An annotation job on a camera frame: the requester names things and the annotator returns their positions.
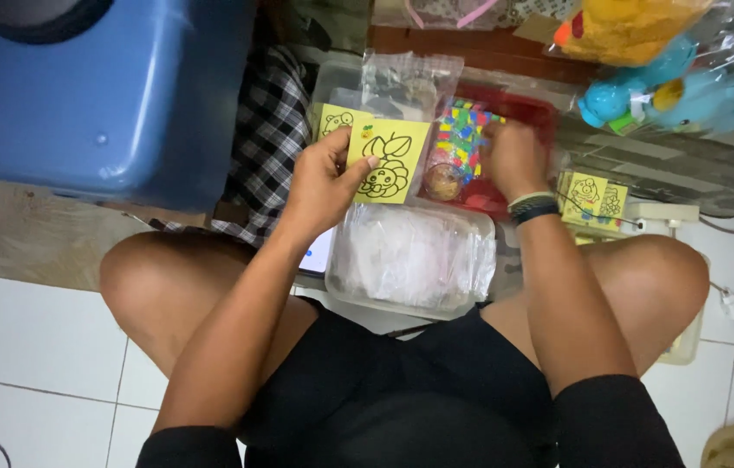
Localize person's left hand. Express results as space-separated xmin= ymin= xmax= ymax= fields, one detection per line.
xmin=279 ymin=127 xmax=381 ymax=244

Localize person's right hand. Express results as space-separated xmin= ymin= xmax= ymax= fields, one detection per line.
xmin=480 ymin=120 xmax=556 ymax=204

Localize yellow flower drawing card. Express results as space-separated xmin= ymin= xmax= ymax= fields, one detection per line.
xmin=345 ymin=117 xmax=432 ymax=205

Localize pile of colourful sand packets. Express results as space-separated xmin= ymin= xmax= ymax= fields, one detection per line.
xmin=431 ymin=97 xmax=507 ymax=186

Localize red plastic tray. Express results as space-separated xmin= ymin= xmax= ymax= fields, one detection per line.
xmin=418 ymin=82 xmax=559 ymax=218

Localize small round brown-filled container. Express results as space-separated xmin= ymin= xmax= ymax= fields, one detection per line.
xmin=423 ymin=162 xmax=466 ymax=202

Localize dark brown wooden furniture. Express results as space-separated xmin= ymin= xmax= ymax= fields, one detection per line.
xmin=367 ymin=25 xmax=598 ymax=87

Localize clear zip bag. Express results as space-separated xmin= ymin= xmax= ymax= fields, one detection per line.
xmin=359 ymin=49 xmax=465 ymax=126

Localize stack of yellow drawing cards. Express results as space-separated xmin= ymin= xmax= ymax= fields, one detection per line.
xmin=557 ymin=171 xmax=629 ymax=233

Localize pile of clear plastic bags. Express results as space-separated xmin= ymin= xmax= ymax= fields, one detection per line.
xmin=340 ymin=207 xmax=493 ymax=308

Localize clear plastic lidded container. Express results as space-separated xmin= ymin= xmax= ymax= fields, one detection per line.
xmin=324 ymin=197 xmax=498 ymax=322

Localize yellow bear drawing card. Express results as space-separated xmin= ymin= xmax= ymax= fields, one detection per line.
xmin=314 ymin=103 xmax=375 ymax=142

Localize frosted clear plastic tub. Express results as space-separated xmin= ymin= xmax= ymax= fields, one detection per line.
xmin=307 ymin=58 xmax=368 ymax=134

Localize yellow plush toy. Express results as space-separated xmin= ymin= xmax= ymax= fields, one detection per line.
xmin=553 ymin=0 xmax=714 ymax=68

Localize blue plastic elephant toy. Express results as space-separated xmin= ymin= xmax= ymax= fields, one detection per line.
xmin=578 ymin=34 xmax=734 ymax=136

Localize white power strip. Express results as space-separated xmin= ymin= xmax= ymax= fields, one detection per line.
xmin=619 ymin=200 xmax=701 ymax=239

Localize grey striped mat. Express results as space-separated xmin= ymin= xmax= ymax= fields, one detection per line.
xmin=554 ymin=109 xmax=734 ymax=219

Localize smartphone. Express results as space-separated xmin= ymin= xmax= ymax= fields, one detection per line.
xmin=298 ymin=226 xmax=337 ymax=275

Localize person's right leg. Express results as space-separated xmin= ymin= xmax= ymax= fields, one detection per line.
xmin=481 ymin=234 xmax=711 ymax=378

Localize person's leg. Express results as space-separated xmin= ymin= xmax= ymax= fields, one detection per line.
xmin=99 ymin=231 xmax=321 ymax=381
xmin=481 ymin=234 xmax=711 ymax=378

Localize black white checkered cloth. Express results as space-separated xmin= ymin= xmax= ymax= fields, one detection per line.
xmin=146 ymin=44 xmax=313 ymax=249

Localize person's black clothes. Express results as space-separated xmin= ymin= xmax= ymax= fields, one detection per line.
xmin=136 ymin=300 xmax=688 ymax=468

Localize person's left leg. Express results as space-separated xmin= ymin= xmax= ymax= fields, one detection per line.
xmin=99 ymin=231 xmax=321 ymax=381

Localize blue plastic tub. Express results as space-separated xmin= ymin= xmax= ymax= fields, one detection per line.
xmin=0 ymin=0 xmax=257 ymax=214

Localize wooden board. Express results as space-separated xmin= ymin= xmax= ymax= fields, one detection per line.
xmin=0 ymin=170 xmax=233 ymax=293

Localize black braided bracelet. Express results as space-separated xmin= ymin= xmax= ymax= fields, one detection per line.
xmin=510 ymin=199 xmax=562 ymax=228

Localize thin black cable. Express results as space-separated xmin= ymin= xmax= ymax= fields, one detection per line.
xmin=555 ymin=190 xmax=643 ymax=230

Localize patterned bag with pink handles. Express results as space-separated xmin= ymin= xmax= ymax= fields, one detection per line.
xmin=372 ymin=0 xmax=579 ymax=31

